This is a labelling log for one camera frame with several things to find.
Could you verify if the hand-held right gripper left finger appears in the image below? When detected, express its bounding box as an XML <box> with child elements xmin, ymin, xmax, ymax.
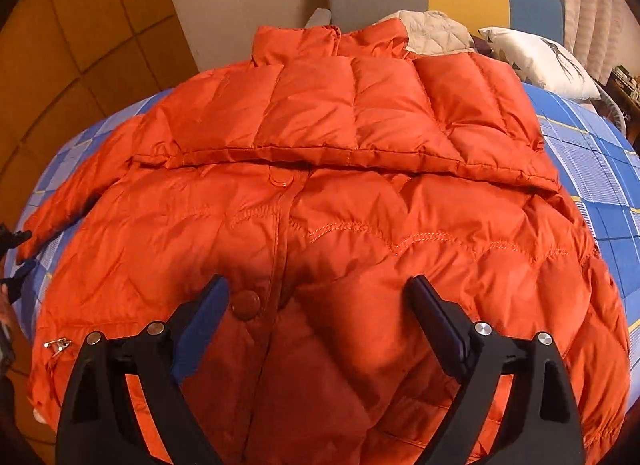
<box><xmin>55</xmin><ymin>274</ymin><xmax>231</xmax><ymax>465</ymax></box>

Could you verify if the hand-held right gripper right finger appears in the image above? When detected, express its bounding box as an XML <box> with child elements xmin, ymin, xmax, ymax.
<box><xmin>404</xmin><ymin>275</ymin><xmax>587</xmax><ymax>465</ymax></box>

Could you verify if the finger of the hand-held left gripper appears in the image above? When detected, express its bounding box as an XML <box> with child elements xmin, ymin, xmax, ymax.
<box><xmin>0</xmin><ymin>224</ymin><xmax>33</xmax><ymax>260</ymax></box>
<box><xmin>0</xmin><ymin>259</ymin><xmax>37</xmax><ymax>304</ymax></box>

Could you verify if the orange puffer jacket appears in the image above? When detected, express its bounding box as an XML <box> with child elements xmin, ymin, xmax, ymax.
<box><xmin>15</xmin><ymin>25</ymin><xmax>631</xmax><ymax>465</ymax></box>

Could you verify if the blue plaid bedsheet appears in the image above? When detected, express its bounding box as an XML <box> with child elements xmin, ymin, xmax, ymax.
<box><xmin>10</xmin><ymin>82</ymin><xmax>640</xmax><ymax>361</ymax></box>

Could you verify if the white printed pillow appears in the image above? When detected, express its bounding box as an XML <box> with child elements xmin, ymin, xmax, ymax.
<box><xmin>479</xmin><ymin>27</ymin><xmax>601</xmax><ymax>100</ymax></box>

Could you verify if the beige quilted cloth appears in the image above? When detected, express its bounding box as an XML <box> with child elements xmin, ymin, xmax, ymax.
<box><xmin>377</xmin><ymin>10</ymin><xmax>476</xmax><ymax>56</ymax></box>

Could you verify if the cluttered bedside table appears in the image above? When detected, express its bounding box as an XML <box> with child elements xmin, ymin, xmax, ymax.
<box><xmin>607</xmin><ymin>65</ymin><xmax>640</xmax><ymax>110</ymax></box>

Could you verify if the beige cardboard panel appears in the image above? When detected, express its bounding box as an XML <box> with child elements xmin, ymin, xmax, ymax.
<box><xmin>155</xmin><ymin>0</ymin><xmax>331</xmax><ymax>90</ymax></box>

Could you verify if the striped pale curtain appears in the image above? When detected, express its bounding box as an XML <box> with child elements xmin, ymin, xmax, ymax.
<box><xmin>555</xmin><ymin>0</ymin><xmax>640</xmax><ymax>80</ymax></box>

